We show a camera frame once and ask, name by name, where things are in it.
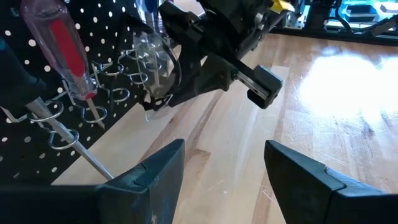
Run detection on large blue-striped clear screwdriver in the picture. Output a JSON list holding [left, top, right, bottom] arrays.
[[0, 35, 115, 181]]

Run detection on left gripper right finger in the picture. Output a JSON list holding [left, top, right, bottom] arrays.
[[263, 139, 398, 224]]

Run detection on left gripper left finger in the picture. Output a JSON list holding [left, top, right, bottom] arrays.
[[0, 139, 187, 224]]

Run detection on clear safety glasses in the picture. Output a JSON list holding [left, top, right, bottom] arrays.
[[132, 29, 183, 121]]

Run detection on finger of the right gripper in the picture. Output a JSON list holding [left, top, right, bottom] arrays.
[[178, 30, 210, 83], [141, 52, 238, 111]]

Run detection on stacked dark storage boxes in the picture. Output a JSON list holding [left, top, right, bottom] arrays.
[[344, 3, 379, 23]]

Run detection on black perforated pegboard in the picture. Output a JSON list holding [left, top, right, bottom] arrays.
[[0, 0, 183, 187]]

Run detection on chrome ring screwdriver rack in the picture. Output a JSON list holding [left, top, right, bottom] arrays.
[[0, 46, 150, 151]]

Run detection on small blue-striped clear screwdriver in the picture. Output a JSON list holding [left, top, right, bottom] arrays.
[[135, 0, 165, 90]]

